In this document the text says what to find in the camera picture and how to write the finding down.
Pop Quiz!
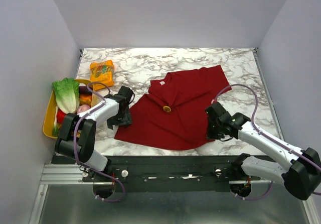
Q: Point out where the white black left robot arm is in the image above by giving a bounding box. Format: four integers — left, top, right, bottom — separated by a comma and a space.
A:
55, 86, 134, 181

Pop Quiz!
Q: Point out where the toy green onion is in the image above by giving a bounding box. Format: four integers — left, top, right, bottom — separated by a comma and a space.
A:
52, 124, 61, 137

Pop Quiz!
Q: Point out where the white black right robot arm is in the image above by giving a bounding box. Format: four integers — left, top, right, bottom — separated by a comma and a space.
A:
205, 101, 320, 200

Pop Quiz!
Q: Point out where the toy purple eggplant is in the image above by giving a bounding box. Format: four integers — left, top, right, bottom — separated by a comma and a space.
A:
79, 86, 92, 95

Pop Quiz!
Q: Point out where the toy orange pumpkin piece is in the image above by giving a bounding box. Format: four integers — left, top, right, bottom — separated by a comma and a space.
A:
79, 94, 92, 106

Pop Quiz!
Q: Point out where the orange snack packet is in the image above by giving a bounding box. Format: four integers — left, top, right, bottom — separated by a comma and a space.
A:
90, 60, 114, 91

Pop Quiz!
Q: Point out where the toy pink onion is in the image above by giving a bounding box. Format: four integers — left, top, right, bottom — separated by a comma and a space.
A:
76, 104, 91, 114

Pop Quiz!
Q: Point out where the toy green lettuce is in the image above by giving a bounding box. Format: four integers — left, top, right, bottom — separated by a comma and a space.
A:
52, 78, 80, 114

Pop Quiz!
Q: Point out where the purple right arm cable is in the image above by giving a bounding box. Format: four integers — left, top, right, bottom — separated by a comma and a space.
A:
212, 83, 321, 201

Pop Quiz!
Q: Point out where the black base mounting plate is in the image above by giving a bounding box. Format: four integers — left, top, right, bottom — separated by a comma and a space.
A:
51, 155, 276, 193

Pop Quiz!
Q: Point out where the aluminium frame rail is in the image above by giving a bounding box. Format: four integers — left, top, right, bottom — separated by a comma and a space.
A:
30, 164, 320, 223

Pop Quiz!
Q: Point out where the toy red bell pepper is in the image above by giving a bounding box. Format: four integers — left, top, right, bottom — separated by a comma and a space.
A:
56, 109, 66, 124

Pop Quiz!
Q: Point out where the red t-shirt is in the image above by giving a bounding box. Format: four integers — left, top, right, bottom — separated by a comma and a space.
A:
114, 65, 230, 151

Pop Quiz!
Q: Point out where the yellow plastic basket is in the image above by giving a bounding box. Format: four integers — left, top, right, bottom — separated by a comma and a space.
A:
43, 79, 98, 141

